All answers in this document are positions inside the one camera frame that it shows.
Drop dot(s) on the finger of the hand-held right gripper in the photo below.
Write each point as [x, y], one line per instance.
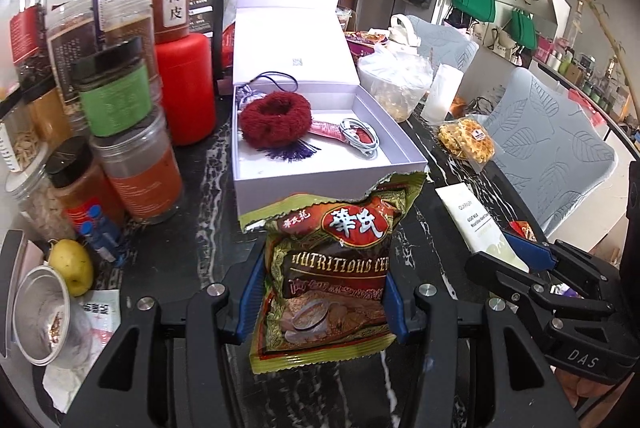
[530, 253]
[500, 275]

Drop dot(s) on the spice bottle with black lid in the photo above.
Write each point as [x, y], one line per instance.
[85, 188]

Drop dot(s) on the pink food tray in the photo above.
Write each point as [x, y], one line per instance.
[365, 40]

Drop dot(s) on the red canister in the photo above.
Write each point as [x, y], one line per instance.
[185, 88]

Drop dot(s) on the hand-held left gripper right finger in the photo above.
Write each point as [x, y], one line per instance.
[395, 310]

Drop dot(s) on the jar with red label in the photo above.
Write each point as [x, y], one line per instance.
[30, 28]

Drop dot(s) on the plastic bag with food bowl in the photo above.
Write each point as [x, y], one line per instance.
[395, 83]

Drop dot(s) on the jar with brown contents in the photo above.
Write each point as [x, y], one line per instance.
[127, 20]

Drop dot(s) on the white cream tube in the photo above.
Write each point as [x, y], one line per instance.
[475, 223]

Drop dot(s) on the black pouch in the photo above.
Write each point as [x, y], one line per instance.
[207, 18]

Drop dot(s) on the bamboo pole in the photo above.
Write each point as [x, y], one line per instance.
[597, 3]

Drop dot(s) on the large jar with orange contents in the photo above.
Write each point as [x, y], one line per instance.
[140, 173]

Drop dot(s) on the white gift box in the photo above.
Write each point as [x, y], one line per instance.
[290, 38]

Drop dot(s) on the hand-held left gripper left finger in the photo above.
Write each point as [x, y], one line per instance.
[250, 303]

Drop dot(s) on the row of small bottles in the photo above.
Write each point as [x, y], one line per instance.
[585, 73]

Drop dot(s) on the waffle packet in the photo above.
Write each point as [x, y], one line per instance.
[465, 143]

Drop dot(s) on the jar of pale flakes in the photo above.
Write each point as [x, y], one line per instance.
[42, 208]

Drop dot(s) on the red furry scrunchie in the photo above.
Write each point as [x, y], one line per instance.
[275, 120]

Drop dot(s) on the person's right hand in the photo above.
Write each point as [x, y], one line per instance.
[582, 390]

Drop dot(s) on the large grey chair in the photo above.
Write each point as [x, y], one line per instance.
[550, 148]

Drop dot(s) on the pink snack packet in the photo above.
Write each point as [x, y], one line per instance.
[330, 130]

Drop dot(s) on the jar with dark contents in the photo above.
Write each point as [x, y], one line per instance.
[70, 48]

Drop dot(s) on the blue capped vials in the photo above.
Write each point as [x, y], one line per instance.
[102, 233]

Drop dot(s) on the white cloth bag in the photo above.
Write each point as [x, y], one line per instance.
[404, 30]

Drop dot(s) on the orange snack packet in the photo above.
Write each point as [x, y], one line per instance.
[524, 230]

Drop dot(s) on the green label jar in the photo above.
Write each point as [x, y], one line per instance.
[112, 88]

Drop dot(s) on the yellow lemon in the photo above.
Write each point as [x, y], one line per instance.
[72, 268]

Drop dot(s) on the jar with white label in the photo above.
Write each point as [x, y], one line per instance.
[170, 3]

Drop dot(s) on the crumpled white printed wrapper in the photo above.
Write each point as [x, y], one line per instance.
[95, 313]

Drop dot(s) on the green and red cereal packet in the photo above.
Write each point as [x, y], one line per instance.
[330, 268]

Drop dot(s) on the jar of pale seeds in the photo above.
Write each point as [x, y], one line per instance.
[22, 133]

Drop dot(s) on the small grey chair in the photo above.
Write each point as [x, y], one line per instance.
[445, 43]

